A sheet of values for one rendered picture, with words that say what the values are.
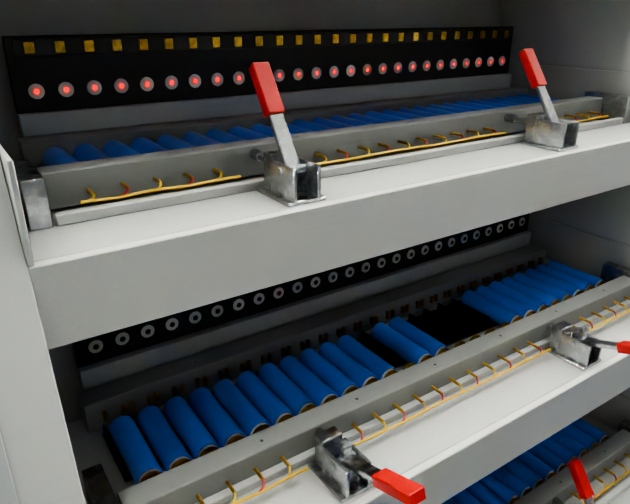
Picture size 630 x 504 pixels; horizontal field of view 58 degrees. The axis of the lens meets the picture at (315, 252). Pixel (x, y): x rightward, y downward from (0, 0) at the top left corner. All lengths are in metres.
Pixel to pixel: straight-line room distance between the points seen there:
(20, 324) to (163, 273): 0.07
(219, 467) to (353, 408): 0.11
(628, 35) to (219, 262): 0.53
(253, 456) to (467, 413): 0.18
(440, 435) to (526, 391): 0.10
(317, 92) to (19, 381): 0.38
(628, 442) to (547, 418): 0.25
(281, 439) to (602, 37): 0.55
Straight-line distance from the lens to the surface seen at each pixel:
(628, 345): 0.55
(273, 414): 0.44
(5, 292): 0.29
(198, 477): 0.39
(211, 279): 0.33
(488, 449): 0.48
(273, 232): 0.34
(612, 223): 0.74
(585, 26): 0.75
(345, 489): 0.40
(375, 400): 0.45
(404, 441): 0.45
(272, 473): 0.42
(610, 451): 0.76
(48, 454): 0.31
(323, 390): 0.46
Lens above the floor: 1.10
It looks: 8 degrees down
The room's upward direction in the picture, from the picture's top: 10 degrees counter-clockwise
